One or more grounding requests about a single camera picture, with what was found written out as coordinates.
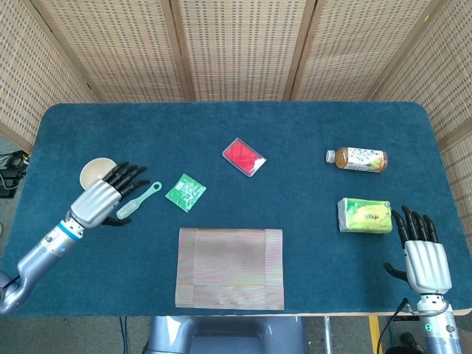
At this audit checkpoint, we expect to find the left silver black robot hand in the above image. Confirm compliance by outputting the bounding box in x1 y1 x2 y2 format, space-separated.
69 161 151 230

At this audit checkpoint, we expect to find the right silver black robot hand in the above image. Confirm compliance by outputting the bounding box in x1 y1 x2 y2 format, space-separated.
383 205 454 296

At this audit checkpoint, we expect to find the light brown bowl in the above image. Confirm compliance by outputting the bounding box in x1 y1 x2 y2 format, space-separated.
80 156 118 192

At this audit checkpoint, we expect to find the brown woven placemat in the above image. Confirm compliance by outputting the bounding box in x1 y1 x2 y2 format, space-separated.
174 227 285 310

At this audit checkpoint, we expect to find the dark teal cloth-covered table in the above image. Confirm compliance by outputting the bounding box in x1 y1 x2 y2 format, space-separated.
0 102 464 318

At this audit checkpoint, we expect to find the mint green brush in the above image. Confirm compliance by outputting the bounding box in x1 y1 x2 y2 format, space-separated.
116 181 163 221

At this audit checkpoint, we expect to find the green yellow tissue pack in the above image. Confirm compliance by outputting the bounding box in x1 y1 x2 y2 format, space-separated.
336 197 393 234

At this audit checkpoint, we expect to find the green sachet packet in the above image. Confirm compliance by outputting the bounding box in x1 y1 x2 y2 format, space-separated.
164 173 207 213

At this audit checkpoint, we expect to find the metal table leg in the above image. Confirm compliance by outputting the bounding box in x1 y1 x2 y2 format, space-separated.
323 316 333 354

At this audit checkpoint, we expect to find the tea bottle with label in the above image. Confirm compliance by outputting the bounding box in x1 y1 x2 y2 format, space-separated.
324 146 389 173

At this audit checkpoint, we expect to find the red ink pad case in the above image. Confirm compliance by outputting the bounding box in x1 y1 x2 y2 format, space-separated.
222 137 268 178

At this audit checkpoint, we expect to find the grey-blue robot torso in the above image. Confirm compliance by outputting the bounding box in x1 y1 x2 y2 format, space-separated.
142 316 307 354

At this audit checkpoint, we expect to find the woven bamboo folding screen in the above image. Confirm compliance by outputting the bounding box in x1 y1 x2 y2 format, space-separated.
0 0 472 259

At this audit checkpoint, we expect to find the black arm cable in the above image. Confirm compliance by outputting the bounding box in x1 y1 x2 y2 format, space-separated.
379 297 412 354

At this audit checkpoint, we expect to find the black floor equipment with cables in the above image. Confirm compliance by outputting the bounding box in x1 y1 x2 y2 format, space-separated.
0 149 30 200

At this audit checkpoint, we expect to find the blue hanging cable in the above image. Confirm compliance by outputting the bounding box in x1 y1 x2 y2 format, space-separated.
117 316 129 354

